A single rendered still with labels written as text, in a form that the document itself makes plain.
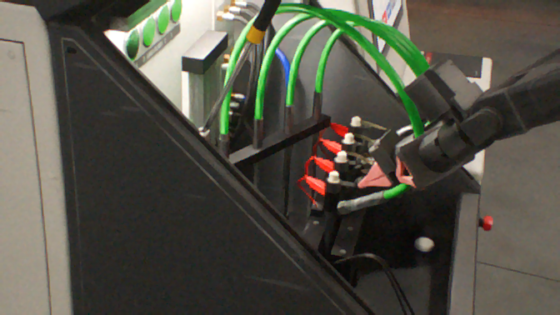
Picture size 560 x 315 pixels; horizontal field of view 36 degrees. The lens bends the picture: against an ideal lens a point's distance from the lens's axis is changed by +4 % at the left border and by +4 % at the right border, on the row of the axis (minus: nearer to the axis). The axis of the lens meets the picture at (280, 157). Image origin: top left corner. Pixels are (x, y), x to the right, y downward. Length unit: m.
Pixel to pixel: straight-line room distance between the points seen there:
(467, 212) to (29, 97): 0.91
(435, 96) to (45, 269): 0.61
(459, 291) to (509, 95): 0.53
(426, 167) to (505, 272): 2.13
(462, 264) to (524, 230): 2.03
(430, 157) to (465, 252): 0.45
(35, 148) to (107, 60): 0.18
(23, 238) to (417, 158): 0.57
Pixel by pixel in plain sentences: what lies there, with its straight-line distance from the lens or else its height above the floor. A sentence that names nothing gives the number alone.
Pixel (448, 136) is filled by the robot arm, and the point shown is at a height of 1.33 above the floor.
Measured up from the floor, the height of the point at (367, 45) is 1.39.
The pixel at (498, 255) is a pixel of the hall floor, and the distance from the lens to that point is 3.37.
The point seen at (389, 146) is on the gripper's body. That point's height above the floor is 1.19.
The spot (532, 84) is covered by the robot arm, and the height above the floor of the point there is 1.43.
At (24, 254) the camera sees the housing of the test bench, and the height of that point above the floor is 1.10.
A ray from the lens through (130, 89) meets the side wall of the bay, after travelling 1.07.
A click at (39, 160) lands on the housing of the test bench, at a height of 1.25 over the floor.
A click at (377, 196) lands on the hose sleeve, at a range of 1.29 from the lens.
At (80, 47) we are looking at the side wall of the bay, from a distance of 1.08.
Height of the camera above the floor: 1.79
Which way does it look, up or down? 28 degrees down
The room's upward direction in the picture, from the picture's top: 3 degrees clockwise
